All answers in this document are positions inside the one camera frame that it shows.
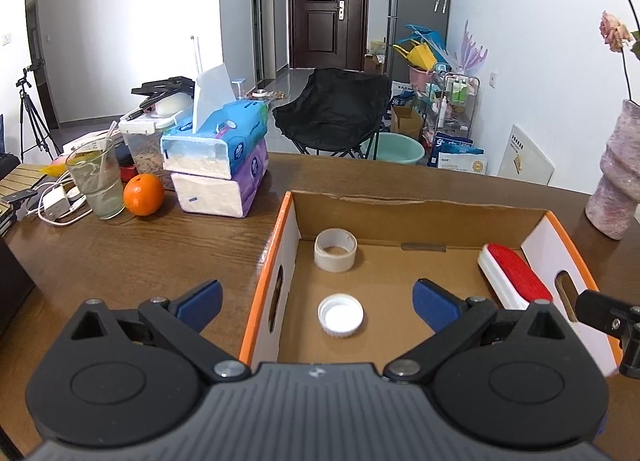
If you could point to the metal trolley rack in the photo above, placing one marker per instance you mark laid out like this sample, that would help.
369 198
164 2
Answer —
457 101

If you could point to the white wall socket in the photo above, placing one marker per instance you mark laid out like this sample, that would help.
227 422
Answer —
493 80

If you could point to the blue tissue pack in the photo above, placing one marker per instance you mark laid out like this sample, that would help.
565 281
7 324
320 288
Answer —
225 136

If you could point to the white tape roll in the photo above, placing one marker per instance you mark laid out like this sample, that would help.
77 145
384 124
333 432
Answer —
335 261

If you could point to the green basin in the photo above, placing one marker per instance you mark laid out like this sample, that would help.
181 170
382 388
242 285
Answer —
400 148

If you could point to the glass cup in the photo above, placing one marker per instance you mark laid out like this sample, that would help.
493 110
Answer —
100 191

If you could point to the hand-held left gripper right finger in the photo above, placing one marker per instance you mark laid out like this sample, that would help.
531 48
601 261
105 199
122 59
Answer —
436 303

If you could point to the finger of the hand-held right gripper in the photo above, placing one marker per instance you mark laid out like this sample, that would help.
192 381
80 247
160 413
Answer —
600 311

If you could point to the pink stone vase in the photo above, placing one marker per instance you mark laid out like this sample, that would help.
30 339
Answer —
620 181

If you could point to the red and white lint brush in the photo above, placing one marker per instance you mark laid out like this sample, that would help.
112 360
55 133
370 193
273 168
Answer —
515 273

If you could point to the grey refrigerator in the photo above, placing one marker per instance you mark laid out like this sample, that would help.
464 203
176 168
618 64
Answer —
417 1

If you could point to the black tripod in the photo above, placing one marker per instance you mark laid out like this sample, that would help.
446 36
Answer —
31 111

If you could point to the dark brown door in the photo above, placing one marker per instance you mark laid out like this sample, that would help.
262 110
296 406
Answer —
327 26

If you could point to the white charger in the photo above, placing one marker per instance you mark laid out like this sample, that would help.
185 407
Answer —
56 203

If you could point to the white ribbed cap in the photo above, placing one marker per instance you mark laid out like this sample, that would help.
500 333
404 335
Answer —
341 316

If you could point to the orange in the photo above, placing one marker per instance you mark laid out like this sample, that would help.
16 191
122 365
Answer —
144 195

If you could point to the red cardboard box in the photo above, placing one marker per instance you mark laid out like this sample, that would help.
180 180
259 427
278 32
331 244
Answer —
400 221

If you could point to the white board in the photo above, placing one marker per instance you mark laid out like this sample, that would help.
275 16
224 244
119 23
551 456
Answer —
525 161

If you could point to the pink bucket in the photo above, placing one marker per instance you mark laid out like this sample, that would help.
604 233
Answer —
421 78

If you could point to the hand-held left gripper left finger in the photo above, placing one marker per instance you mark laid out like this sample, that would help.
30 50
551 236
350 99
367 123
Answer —
200 298

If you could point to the purple tissue pack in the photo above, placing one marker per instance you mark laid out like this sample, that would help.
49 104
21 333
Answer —
215 196

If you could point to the small brown cardboard box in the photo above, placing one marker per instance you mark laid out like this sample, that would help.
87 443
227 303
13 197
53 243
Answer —
407 123

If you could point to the black folding chair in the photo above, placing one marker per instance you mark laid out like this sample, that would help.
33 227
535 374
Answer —
335 111

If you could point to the purple fairy wings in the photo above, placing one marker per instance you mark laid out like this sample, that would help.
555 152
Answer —
470 53

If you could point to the blue and white packet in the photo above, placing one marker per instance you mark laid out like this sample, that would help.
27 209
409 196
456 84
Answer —
460 156

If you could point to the clear plastic food container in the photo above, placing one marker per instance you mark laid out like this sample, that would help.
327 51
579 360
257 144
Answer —
145 151

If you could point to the yellow dustpan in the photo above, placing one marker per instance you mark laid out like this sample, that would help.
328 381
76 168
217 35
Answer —
417 56

